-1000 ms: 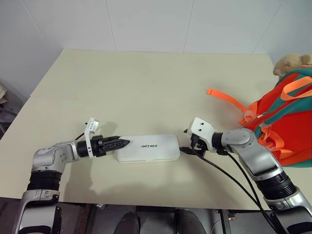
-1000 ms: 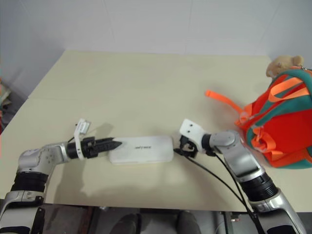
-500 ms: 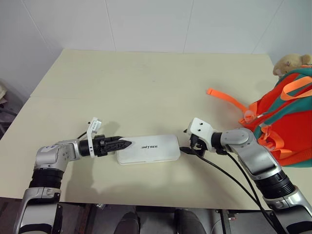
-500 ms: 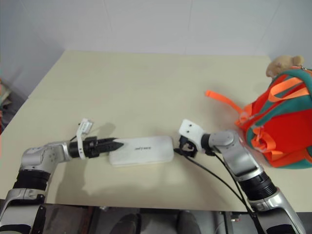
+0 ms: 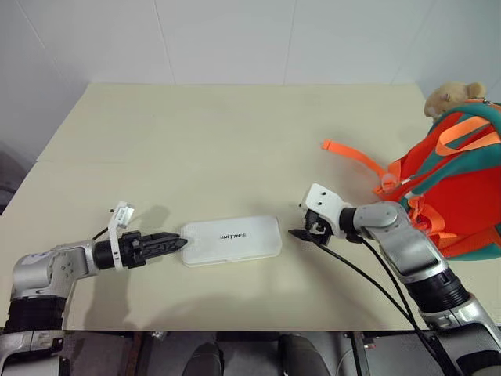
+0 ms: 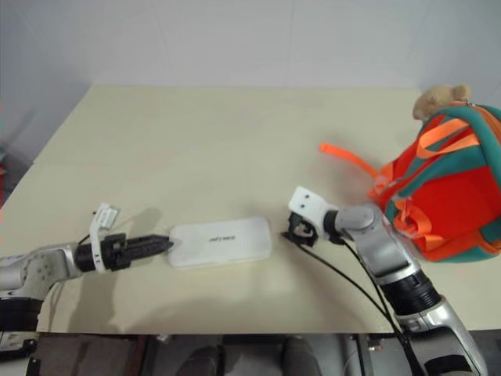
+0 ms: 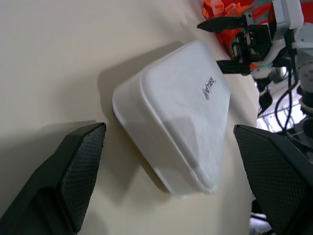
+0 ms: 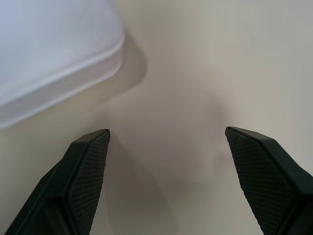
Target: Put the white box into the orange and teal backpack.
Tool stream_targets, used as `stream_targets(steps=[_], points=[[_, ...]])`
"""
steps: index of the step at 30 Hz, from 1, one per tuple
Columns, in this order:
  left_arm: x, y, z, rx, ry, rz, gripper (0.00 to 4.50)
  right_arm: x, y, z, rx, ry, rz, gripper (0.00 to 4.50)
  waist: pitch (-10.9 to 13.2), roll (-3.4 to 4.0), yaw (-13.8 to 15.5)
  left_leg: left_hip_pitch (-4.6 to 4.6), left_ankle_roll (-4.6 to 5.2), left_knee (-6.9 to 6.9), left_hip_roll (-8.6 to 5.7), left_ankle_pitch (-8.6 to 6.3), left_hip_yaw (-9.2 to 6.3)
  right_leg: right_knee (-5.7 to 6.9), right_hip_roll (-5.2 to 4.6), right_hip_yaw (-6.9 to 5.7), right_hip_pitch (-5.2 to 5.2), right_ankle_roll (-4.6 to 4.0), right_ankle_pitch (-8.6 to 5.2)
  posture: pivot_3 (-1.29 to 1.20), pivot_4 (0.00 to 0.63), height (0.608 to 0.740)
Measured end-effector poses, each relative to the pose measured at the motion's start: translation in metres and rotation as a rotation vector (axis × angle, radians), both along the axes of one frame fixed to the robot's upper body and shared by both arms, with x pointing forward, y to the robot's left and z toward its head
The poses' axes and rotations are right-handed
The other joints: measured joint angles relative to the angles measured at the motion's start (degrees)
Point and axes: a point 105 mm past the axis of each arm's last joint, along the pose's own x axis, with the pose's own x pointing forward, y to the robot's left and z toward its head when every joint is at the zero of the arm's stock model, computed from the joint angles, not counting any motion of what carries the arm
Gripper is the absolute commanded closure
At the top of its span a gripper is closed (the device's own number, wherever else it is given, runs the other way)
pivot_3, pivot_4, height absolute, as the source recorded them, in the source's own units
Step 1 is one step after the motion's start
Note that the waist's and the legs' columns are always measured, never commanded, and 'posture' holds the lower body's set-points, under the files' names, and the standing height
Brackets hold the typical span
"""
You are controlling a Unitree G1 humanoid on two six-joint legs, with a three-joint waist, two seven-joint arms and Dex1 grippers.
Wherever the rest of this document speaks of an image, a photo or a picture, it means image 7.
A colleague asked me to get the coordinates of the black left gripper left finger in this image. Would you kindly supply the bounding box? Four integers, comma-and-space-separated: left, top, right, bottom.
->
0, 121, 107, 235

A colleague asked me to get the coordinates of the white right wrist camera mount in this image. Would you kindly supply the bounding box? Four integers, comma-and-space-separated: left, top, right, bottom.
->
251, 0, 305, 71

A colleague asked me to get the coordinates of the orange and teal backpack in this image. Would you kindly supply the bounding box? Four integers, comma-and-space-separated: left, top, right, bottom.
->
201, 0, 313, 71

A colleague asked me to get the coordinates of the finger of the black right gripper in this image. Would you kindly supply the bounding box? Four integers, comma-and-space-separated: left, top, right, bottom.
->
216, 59, 251, 75
197, 16, 242, 32

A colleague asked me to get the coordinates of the white plastic box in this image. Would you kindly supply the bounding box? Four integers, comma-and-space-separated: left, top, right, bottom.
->
112, 40, 232, 199

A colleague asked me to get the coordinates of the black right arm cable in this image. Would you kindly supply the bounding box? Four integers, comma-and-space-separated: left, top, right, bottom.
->
273, 29, 303, 134

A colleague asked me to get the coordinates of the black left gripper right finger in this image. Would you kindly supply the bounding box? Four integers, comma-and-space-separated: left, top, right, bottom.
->
233, 124, 313, 235

